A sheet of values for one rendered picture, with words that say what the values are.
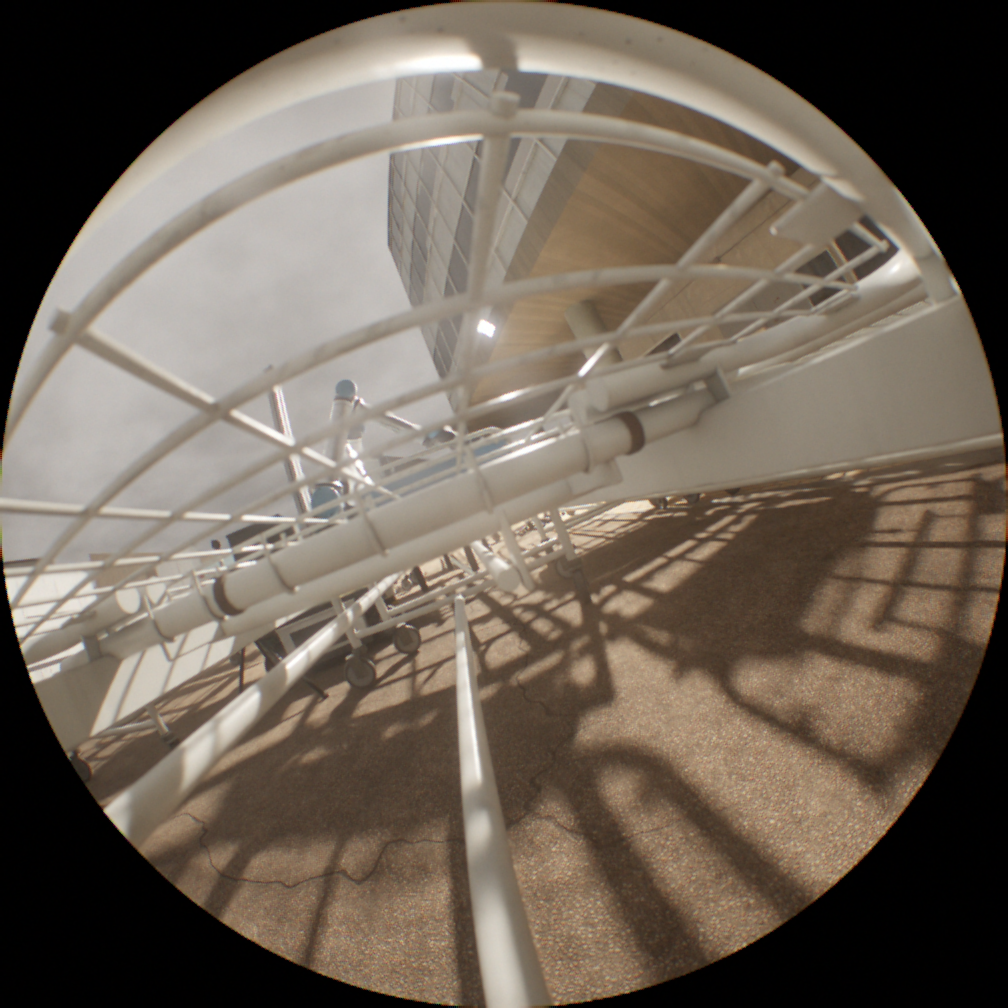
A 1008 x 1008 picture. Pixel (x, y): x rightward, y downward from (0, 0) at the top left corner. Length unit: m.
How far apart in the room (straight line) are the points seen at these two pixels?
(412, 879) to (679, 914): 0.36
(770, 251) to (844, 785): 6.46
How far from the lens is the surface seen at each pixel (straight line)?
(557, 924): 0.49
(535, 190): 5.73
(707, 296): 7.16
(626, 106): 3.95
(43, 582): 8.32
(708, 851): 0.48
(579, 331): 6.46
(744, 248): 6.78
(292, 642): 1.88
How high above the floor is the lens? 0.44
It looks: level
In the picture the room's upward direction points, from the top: 22 degrees counter-clockwise
